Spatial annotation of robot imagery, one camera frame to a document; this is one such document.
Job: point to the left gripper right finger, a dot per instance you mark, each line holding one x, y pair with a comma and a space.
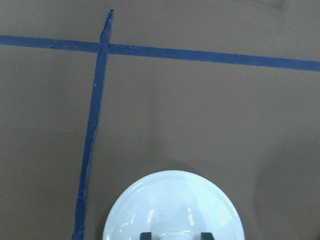
206, 236

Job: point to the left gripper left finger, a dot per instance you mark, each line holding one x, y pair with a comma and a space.
145, 236

